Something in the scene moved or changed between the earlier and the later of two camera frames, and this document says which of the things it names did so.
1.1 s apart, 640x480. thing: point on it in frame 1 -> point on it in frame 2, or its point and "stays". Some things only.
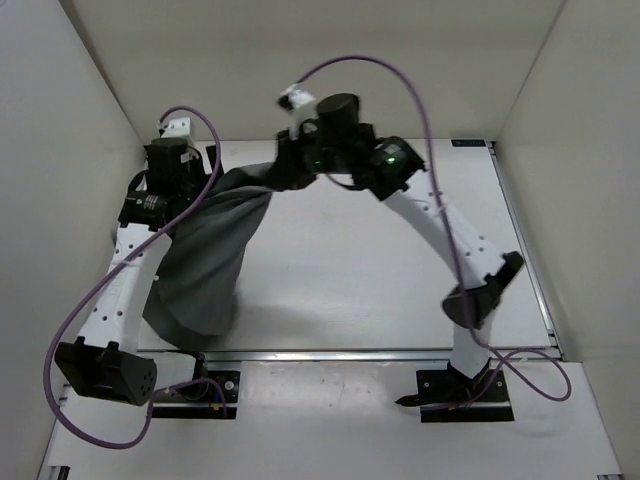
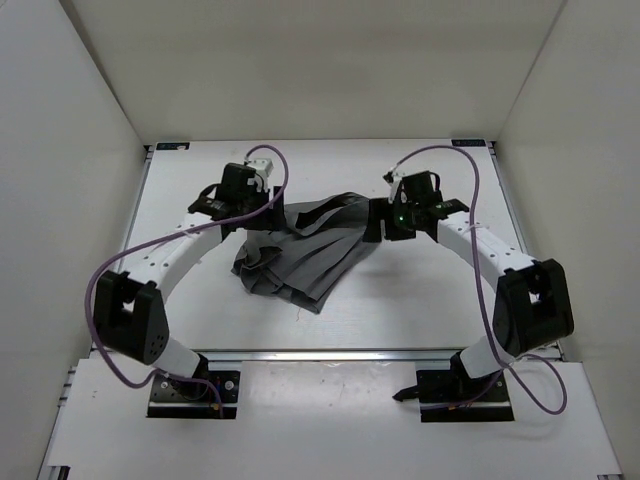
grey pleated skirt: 195,298 -> 307,257
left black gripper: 202,186 -> 273,217
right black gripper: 287,172 -> 382,209
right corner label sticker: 468,142 stays
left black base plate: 214,395 stays
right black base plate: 452,396 stays
